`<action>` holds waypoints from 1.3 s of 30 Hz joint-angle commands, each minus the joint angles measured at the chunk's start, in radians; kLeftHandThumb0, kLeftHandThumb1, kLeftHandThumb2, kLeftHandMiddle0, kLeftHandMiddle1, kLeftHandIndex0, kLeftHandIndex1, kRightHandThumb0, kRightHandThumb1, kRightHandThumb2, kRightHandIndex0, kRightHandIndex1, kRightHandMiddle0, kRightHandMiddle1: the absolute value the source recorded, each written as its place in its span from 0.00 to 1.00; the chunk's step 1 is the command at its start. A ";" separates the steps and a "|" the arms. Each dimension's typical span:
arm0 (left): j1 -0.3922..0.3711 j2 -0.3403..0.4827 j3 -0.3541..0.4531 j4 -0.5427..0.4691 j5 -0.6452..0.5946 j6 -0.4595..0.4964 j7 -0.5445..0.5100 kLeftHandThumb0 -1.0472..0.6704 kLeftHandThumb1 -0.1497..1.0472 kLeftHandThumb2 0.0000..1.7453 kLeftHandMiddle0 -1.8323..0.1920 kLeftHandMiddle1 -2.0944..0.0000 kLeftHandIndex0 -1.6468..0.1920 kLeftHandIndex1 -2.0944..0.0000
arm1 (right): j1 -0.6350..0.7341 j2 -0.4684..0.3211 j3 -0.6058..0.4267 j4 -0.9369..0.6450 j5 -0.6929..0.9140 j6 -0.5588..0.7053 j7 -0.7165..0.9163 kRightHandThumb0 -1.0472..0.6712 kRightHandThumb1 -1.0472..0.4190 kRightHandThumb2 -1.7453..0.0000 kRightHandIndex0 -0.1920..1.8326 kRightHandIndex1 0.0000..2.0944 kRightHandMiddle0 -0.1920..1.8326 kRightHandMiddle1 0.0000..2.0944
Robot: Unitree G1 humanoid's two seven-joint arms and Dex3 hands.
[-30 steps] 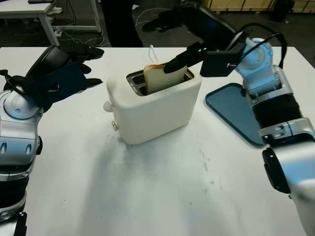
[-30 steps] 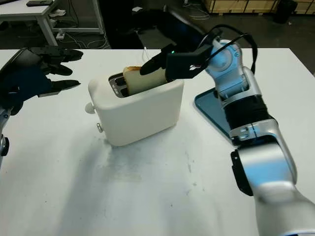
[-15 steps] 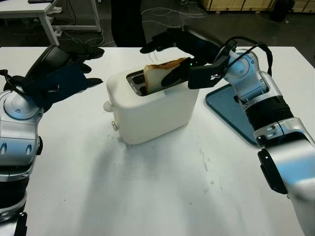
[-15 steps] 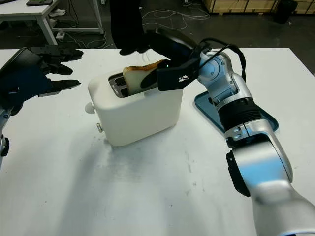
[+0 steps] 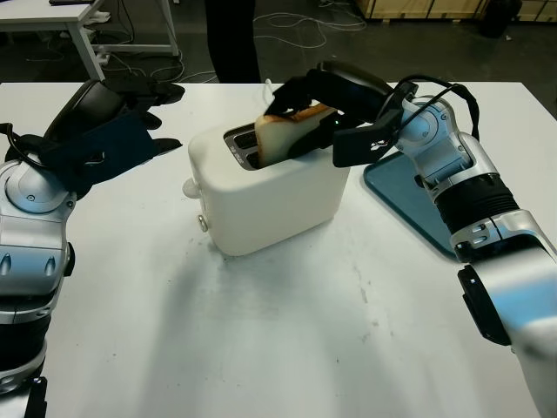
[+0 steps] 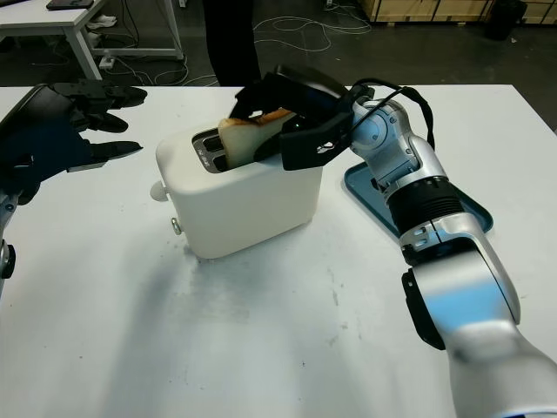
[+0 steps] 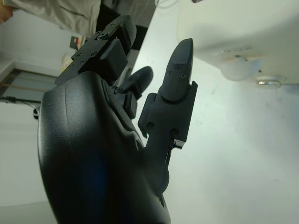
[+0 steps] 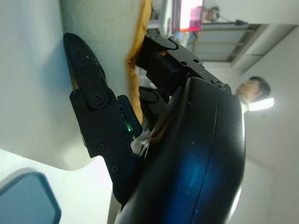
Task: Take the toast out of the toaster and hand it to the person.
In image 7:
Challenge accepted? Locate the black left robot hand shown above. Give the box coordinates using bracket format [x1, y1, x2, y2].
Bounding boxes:
[36, 14, 199, 224]

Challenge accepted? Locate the person bare hand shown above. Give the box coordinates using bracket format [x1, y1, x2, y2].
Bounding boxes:
[0, 4, 13, 24]

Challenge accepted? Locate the person in black trousers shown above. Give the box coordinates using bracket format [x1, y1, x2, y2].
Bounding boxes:
[9, 0, 150, 51]

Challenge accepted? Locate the white two-slot toaster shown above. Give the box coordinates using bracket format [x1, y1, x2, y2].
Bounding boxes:
[176, 0, 299, 91]

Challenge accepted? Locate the grey shelf with wooden rails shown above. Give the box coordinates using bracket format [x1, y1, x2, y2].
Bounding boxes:
[0, 67, 59, 103]

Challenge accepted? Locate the small box with red mark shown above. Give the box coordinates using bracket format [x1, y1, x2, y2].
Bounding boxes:
[69, 35, 83, 50]

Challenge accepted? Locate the yellowish plastic bag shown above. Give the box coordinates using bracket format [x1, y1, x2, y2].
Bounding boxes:
[61, 51, 72, 72]

